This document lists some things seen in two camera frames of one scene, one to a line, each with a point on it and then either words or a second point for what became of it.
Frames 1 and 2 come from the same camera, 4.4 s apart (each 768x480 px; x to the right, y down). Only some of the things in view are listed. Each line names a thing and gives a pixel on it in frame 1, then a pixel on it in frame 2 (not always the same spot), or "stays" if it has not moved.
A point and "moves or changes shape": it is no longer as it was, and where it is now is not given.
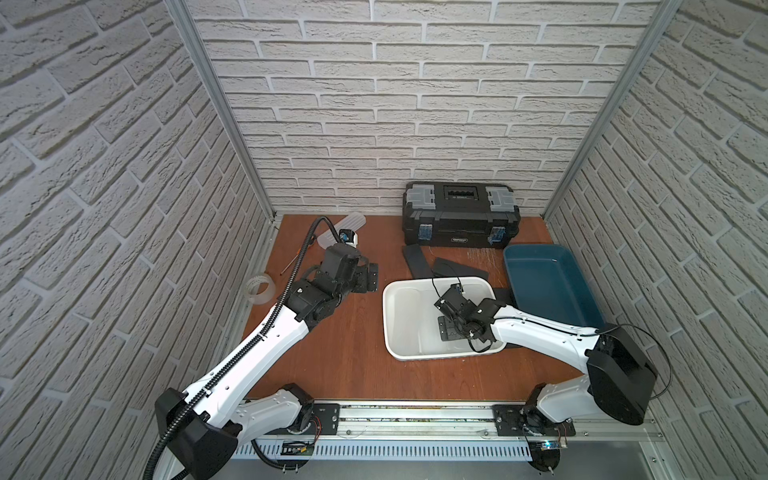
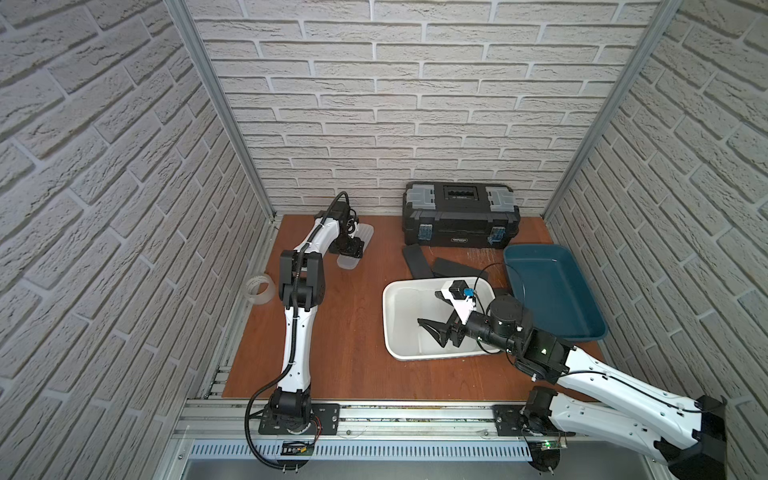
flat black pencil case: [448, 268] stays
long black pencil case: [417, 264] stays
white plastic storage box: [411, 327] stays
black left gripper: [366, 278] -> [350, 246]
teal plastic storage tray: [545, 280] stays
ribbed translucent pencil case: [350, 222] moves or changes shape
